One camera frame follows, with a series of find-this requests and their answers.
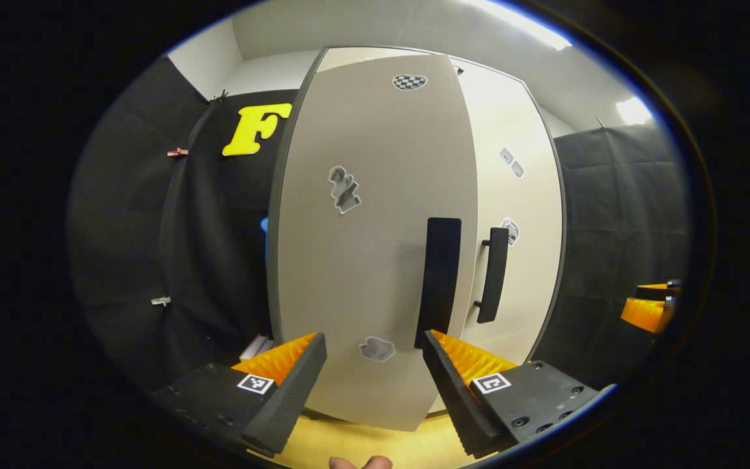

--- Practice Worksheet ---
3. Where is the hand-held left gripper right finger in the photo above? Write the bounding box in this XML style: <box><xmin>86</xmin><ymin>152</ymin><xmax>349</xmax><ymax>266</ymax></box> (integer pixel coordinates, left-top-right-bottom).
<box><xmin>422</xmin><ymin>329</ymin><xmax>614</xmax><ymax>459</ymax></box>

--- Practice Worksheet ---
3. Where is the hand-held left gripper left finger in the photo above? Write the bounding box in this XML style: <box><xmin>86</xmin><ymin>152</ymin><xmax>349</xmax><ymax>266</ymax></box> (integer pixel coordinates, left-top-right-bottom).
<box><xmin>152</xmin><ymin>332</ymin><xmax>327</xmax><ymax>456</ymax></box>

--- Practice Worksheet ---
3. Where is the white cabinet door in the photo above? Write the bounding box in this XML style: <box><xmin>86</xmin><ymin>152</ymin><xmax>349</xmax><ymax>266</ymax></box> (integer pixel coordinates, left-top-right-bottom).
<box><xmin>268</xmin><ymin>53</ymin><xmax>480</xmax><ymax>432</ymax></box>
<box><xmin>427</xmin><ymin>59</ymin><xmax>566</xmax><ymax>414</ymax></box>

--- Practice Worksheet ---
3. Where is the white cabinet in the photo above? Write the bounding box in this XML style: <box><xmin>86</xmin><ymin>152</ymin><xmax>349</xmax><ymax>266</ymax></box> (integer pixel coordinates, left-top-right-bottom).
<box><xmin>264</xmin><ymin>46</ymin><xmax>569</xmax><ymax>434</ymax></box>

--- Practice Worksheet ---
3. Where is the black backdrop cloth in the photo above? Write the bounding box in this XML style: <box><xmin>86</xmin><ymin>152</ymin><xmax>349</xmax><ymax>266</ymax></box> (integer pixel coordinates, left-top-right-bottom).
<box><xmin>530</xmin><ymin>124</ymin><xmax>693</xmax><ymax>391</ymax></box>
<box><xmin>68</xmin><ymin>55</ymin><xmax>301</xmax><ymax>395</ymax></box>

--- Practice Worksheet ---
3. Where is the small ceiling light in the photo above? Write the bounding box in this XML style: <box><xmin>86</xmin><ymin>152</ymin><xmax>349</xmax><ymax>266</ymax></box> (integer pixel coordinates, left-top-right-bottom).
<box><xmin>616</xmin><ymin>96</ymin><xmax>654</xmax><ymax>126</ymax></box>

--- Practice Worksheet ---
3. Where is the black left door handle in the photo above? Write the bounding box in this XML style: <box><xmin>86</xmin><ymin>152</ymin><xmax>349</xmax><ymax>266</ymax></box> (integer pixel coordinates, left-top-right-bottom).
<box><xmin>414</xmin><ymin>218</ymin><xmax>462</xmax><ymax>349</ymax></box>

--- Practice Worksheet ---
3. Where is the black door handle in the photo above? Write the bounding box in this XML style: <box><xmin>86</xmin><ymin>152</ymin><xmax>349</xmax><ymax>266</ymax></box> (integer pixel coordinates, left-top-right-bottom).
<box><xmin>414</xmin><ymin>218</ymin><xmax>462</xmax><ymax>349</ymax></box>
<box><xmin>475</xmin><ymin>227</ymin><xmax>510</xmax><ymax>324</ymax></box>

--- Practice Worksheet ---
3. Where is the black right door handle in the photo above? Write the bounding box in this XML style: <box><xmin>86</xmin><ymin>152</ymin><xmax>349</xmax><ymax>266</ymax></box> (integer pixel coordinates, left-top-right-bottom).
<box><xmin>475</xmin><ymin>227</ymin><xmax>510</xmax><ymax>324</ymax></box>

